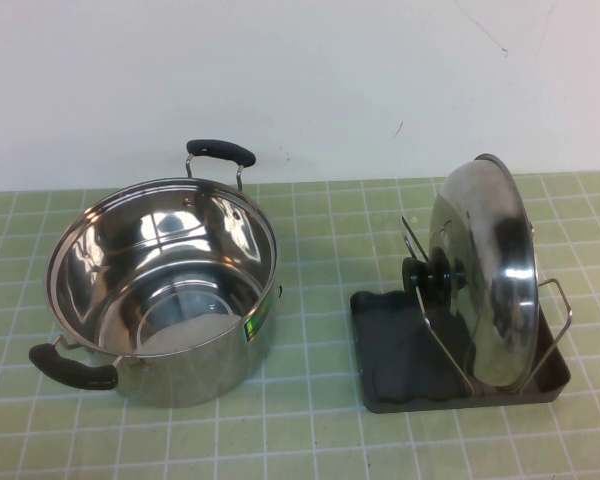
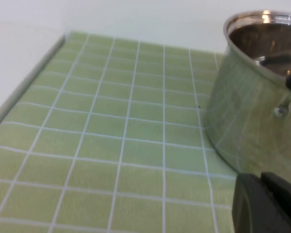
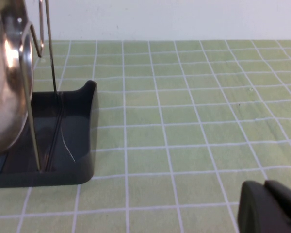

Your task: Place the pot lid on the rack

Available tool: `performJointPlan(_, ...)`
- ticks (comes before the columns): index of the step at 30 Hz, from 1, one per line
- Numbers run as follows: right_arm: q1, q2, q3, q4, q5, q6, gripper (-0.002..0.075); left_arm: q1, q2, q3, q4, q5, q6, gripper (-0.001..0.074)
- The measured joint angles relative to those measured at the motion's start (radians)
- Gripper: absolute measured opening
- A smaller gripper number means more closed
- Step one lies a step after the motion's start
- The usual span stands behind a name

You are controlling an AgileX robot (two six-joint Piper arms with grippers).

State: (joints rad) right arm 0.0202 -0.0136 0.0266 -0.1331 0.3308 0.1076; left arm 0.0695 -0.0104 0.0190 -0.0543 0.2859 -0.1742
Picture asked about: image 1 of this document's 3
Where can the stainless steel pot lid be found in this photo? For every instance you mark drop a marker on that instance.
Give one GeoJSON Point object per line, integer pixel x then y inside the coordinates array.
{"type": "Point", "coordinates": [480, 250]}

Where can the dark grey drip tray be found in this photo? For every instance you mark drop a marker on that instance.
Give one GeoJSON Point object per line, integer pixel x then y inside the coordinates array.
{"type": "Point", "coordinates": [395, 360]}

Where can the green grid table mat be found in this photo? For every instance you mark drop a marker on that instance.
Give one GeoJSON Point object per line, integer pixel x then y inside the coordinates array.
{"type": "Point", "coordinates": [305, 440]}

